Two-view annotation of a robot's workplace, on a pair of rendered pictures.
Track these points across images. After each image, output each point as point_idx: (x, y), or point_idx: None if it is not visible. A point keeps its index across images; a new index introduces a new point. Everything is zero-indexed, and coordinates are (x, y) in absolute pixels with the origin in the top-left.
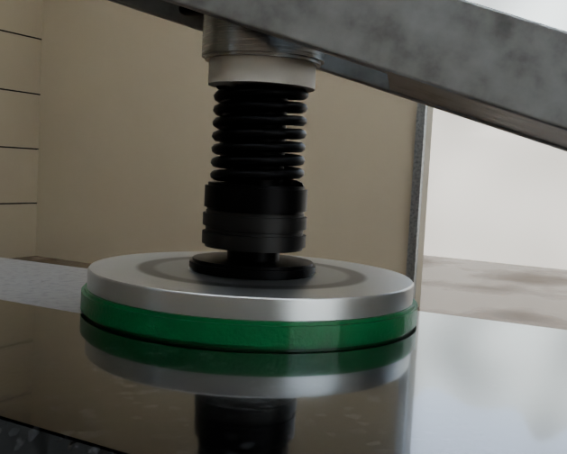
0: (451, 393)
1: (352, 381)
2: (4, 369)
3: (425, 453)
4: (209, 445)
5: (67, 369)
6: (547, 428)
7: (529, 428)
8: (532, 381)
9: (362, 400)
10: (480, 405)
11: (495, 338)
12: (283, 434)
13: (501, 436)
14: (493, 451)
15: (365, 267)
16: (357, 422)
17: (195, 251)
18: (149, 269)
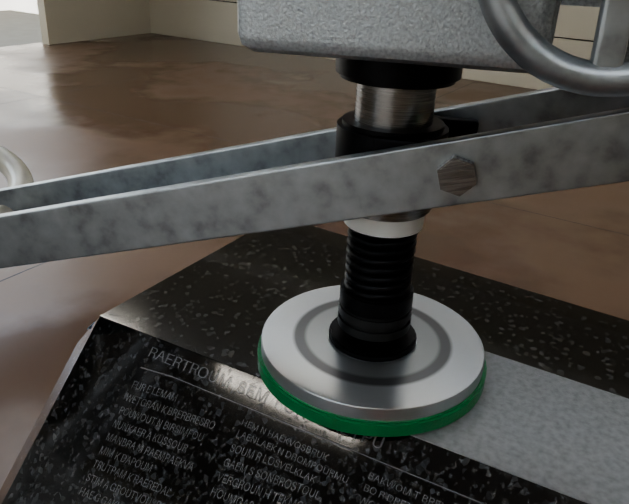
0: (288, 273)
1: (323, 279)
2: (452, 284)
3: (313, 248)
4: None
5: (431, 285)
6: (269, 256)
7: (275, 256)
8: (248, 281)
9: (323, 268)
10: (282, 266)
11: (226, 323)
12: None
13: (287, 253)
14: (294, 248)
15: (282, 362)
16: (328, 258)
17: (432, 401)
18: (437, 329)
